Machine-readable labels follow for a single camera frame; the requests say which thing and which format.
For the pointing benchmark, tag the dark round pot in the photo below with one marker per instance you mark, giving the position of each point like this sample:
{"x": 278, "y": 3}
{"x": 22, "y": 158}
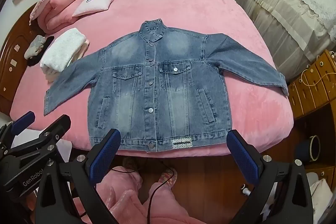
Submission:
{"x": 305, "y": 148}

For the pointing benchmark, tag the white plug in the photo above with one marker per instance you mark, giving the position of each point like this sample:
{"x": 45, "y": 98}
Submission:
{"x": 246, "y": 189}

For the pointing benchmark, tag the pink printed pillow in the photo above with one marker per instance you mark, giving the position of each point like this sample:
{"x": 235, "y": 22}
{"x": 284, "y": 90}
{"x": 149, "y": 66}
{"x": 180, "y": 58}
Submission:
{"x": 97, "y": 2}

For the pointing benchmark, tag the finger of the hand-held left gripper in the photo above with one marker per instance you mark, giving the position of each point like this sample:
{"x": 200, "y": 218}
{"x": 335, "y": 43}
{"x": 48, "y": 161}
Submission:
{"x": 59, "y": 127}
{"x": 23, "y": 120}

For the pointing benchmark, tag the folded white clothes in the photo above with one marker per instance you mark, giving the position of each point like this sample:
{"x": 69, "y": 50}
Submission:
{"x": 61, "y": 50}

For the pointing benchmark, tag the white plastic bag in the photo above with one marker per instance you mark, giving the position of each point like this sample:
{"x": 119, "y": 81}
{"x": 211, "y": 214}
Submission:
{"x": 319, "y": 187}

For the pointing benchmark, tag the patterned slipper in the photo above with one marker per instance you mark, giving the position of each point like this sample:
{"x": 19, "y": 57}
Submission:
{"x": 167, "y": 176}
{"x": 130, "y": 163}

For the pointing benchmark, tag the pink plush bed blanket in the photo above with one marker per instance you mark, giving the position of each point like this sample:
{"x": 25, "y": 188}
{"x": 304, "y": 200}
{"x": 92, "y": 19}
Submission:
{"x": 197, "y": 11}

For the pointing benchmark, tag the person's pink pajama legs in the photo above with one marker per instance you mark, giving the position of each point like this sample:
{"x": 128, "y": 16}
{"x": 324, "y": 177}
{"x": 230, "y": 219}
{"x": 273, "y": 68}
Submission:
{"x": 123, "y": 197}

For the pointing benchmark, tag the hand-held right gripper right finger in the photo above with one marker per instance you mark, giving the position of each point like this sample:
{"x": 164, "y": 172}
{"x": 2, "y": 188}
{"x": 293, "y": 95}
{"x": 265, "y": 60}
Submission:
{"x": 244, "y": 161}

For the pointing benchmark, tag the black cloth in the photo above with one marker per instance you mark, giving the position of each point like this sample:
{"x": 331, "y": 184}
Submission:
{"x": 49, "y": 41}

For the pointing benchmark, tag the folded pink quilt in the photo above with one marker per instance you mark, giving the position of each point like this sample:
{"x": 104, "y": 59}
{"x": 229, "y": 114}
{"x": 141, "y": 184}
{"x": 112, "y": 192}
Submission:
{"x": 63, "y": 6}

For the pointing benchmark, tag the blue denim jacket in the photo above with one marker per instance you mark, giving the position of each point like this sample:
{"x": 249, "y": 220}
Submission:
{"x": 170, "y": 98}

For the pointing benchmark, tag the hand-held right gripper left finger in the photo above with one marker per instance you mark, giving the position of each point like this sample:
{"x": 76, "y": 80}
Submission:
{"x": 105, "y": 157}

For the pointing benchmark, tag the grey patterned cloth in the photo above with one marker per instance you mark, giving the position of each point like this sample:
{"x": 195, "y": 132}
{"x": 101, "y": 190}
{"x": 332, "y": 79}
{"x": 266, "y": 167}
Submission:
{"x": 35, "y": 47}

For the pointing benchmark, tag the wooden headboard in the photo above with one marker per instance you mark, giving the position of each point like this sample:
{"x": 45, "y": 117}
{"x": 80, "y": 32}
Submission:
{"x": 10, "y": 77}

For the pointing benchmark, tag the beige lace covered furniture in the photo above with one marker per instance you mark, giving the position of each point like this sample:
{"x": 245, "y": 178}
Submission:
{"x": 283, "y": 16}

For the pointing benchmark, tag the wooden drawer cabinet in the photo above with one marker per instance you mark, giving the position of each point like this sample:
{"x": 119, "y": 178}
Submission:
{"x": 315, "y": 90}

